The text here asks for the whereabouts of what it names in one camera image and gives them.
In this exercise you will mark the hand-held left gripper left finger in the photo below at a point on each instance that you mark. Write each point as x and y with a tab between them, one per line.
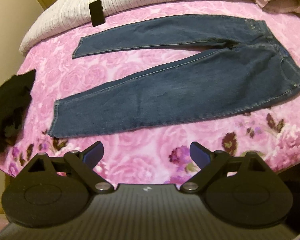
93	153

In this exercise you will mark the blue jeans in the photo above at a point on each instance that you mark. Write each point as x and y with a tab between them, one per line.
177	90

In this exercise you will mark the white striped quilt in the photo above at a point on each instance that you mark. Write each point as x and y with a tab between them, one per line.
65	17

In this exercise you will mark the black garment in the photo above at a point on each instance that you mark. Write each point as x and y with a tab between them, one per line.
5	105

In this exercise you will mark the black rectangular phone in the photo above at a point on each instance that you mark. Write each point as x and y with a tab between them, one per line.
97	13

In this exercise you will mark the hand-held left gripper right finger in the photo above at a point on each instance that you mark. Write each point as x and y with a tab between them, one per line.
200	155

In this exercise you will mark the pink floral blanket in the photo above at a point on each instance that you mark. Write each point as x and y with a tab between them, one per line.
140	155

